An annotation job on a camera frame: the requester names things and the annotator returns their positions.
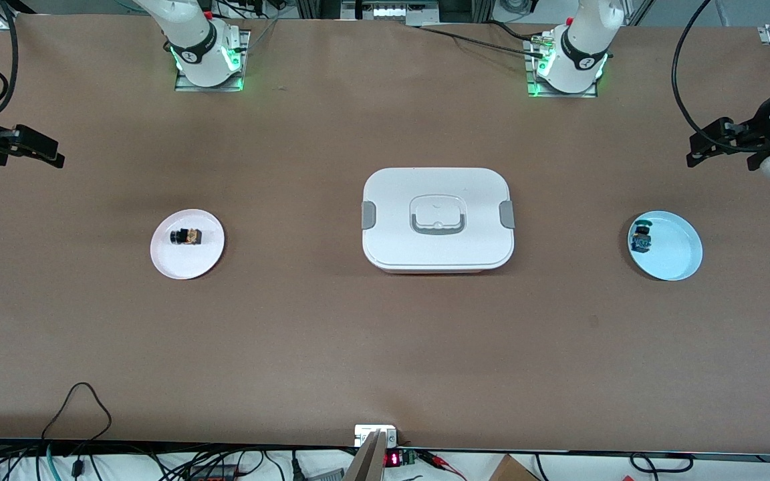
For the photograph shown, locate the light blue round plate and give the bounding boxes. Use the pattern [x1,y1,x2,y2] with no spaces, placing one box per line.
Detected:
[627,210,704,281]

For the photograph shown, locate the aluminium camera mount profile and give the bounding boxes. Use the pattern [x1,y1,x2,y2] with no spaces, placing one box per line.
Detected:
[345,431,387,481]

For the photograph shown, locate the black coiled cable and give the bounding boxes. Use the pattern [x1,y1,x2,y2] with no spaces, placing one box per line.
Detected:
[629,453,694,472]

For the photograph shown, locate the pink round plate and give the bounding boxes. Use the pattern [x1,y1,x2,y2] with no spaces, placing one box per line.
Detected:
[150,209,226,280]

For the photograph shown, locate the white mount plate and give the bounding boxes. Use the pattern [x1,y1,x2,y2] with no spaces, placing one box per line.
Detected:
[354,425,398,447]

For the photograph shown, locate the red clip leads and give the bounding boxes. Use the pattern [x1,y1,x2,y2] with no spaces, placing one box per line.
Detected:
[418,450,467,481]

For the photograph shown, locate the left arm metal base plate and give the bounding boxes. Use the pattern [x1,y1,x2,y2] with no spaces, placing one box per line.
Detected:
[525,37,600,99]

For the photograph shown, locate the thick black table cable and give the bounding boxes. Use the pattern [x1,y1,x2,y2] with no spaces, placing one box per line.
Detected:
[489,19,545,43]

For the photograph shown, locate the brown cardboard box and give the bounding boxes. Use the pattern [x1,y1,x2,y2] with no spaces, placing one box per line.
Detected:
[489,454,541,481]

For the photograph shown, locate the white power strip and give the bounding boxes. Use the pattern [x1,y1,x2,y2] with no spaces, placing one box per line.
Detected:
[341,0,440,22]

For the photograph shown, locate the white lunch box grey clips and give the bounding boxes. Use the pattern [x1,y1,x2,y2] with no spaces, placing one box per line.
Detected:
[361,167,515,275]

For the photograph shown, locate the blue green push button switch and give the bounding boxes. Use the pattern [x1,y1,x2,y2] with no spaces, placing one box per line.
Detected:
[630,219,653,253]

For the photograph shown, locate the thin black table cable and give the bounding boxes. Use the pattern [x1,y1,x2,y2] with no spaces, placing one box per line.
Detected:
[418,25,546,57]

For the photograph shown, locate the black looped cable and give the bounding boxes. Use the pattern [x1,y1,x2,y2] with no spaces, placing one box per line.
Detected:
[41,382,113,462]

